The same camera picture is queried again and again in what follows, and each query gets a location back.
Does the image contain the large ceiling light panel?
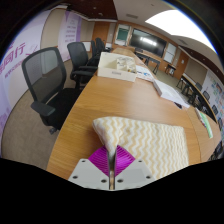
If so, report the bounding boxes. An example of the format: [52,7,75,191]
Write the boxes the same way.
[144,9,217,53]

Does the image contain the wooden desk with black legs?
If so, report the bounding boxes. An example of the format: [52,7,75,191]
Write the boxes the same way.
[134,49,161,76]

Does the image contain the brown wooden door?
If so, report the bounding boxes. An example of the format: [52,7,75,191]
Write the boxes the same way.
[174,49,189,79]
[92,21,111,44]

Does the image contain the green white wall board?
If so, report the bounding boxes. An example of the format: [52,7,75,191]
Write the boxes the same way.
[114,23,132,47]

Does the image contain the cream zigzag patterned towel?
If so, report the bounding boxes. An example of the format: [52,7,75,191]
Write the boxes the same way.
[91,115,190,181]

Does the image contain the long wooden side table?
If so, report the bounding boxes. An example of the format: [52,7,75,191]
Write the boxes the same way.
[176,74,218,116]

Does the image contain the group of black side chairs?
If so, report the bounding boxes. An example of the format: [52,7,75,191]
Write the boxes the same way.
[194,81,224,161]

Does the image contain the white paper stack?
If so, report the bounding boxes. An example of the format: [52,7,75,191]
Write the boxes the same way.
[152,78,191,109]

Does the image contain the black mesh office chair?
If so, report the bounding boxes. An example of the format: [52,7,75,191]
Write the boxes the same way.
[21,46,83,134]
[66,41,99,89]

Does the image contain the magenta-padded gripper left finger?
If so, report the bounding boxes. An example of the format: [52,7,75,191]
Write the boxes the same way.
[68,145,111,190]

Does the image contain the white blue paper booklet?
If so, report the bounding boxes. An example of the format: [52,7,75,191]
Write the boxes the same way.
[134,64,155,83]

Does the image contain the green notebook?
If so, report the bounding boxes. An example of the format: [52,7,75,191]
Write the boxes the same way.
[194,107,214,139]

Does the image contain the small wooden side table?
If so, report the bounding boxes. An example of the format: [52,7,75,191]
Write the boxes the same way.
[164,63,177,77]

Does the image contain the white cardboard box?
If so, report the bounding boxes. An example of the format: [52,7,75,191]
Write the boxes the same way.
[97,51,138,83]

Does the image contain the row of black office chairs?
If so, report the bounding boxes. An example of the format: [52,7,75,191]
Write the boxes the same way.
[89,37,113,60]

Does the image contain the large black wall screen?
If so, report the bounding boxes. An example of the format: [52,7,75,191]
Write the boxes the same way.
[129,28,168,58]

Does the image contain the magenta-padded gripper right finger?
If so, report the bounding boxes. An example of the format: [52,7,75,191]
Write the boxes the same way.
[113,144,157,190]

